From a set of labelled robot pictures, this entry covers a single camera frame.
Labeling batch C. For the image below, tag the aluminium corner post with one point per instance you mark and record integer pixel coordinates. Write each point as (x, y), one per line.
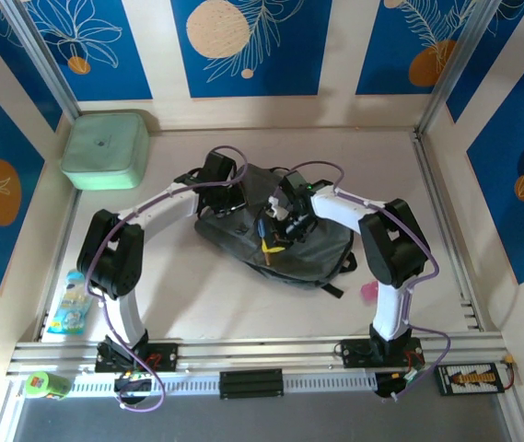
(43, 60)
(460, 60)

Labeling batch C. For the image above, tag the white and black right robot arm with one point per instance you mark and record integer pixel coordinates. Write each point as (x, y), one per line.
(340, 212)

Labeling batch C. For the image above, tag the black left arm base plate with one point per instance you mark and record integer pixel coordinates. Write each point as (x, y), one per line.
(165, 357)

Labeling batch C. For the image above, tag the blue and brown pen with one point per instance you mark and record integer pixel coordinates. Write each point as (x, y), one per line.
(261, 228)

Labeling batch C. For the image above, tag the mint green lunch case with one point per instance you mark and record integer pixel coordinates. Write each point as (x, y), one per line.
(102, 149)

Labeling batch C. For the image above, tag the aluminium side rail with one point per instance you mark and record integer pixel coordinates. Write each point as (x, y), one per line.
(428, 175)

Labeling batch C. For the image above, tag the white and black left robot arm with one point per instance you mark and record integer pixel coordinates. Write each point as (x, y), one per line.
(169, 207)

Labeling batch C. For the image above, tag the grey backpack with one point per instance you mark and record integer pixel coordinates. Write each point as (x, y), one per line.
(317, 262)

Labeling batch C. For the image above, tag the green cylinder battery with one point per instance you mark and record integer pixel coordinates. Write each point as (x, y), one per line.
(49, 386)

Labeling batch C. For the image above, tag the black power distribution board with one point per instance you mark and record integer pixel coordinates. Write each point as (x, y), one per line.
(469, 378)

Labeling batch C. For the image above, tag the blue snack packet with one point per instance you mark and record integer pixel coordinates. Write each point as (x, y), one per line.
(70, 313)

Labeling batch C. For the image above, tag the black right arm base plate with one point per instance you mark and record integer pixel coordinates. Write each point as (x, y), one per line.
(353, 352)

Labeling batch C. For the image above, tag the pink plastic pill box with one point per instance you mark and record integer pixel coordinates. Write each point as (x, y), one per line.
(368, 292)

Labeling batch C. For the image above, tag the aluminium mounting rail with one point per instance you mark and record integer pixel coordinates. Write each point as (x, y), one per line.
(266, 354)

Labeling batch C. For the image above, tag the black ribbed block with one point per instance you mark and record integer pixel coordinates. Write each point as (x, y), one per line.
(251, 384)

